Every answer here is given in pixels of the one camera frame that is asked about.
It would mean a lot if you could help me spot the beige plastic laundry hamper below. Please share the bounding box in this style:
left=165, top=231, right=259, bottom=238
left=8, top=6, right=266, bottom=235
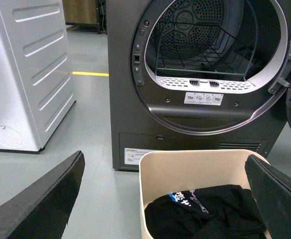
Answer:
left=139, top=149, right=266, bottom=239

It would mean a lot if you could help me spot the white washing machine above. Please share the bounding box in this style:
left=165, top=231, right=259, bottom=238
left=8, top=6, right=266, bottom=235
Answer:
left=0, top=0, right=76, bottom=151

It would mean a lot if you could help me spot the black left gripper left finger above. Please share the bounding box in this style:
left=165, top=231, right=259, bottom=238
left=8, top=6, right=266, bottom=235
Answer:
left=0, top=151, right=85, bottom=239

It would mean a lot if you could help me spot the wire drying rack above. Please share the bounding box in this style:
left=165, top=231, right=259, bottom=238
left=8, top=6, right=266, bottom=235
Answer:
left=152, top=20, right=257, bottom=82

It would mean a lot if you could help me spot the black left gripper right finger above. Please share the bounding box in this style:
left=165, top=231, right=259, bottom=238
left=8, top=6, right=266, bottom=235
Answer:
left=245, top=155, right=291, bottom=239

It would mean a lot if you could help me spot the wooden cabinet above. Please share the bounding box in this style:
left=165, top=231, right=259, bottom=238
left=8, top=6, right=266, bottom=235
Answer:
left=62, top=0, right=107, bottom=34

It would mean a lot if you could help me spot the dark grey dryer machine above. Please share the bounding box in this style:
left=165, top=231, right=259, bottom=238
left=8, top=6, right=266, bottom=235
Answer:
left=107, top=0, right=288, bottom=170

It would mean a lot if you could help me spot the black printed t-shirt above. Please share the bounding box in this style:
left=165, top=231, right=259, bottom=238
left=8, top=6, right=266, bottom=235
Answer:
left=145, top=185, right=267, bottom=239

